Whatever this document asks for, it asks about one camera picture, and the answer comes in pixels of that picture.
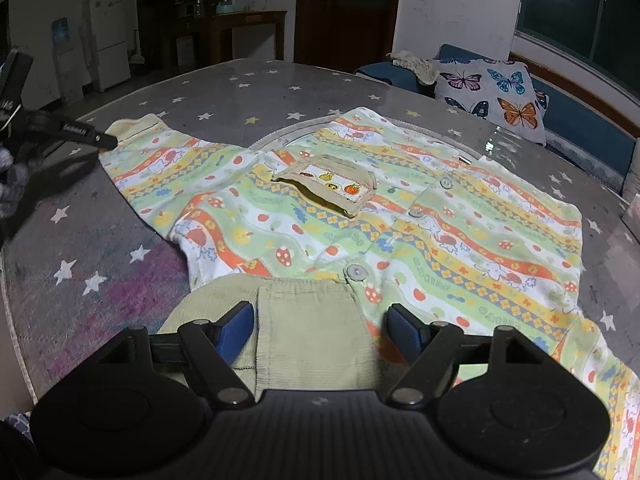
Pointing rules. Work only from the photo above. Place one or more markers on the white refrigerator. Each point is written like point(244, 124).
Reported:
point(107, 21)

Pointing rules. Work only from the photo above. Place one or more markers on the grey star tablecloth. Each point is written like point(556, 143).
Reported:
point(80, 265)

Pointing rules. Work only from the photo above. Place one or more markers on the dark window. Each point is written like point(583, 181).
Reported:
point(604, 34)

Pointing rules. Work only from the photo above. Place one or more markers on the colourful patterned children's shirt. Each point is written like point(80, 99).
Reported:
point(323, 235)

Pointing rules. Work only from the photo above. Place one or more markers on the blue sofa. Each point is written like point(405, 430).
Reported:
point(577, 132)

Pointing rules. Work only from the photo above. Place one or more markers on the dark wooden side table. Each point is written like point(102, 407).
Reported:
point(222, 26)

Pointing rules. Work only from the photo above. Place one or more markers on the butterfly print cushion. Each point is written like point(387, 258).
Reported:
point(499, 92)

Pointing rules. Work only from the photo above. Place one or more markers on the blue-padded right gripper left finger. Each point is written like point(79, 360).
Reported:
point(210, 348)

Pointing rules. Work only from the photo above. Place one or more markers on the dark wooden door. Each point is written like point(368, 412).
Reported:
point(343, 34)

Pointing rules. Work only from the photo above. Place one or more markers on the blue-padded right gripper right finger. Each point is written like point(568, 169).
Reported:
point(430, 350)

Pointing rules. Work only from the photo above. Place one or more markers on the white lace cloth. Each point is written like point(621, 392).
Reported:
point(426, 71)

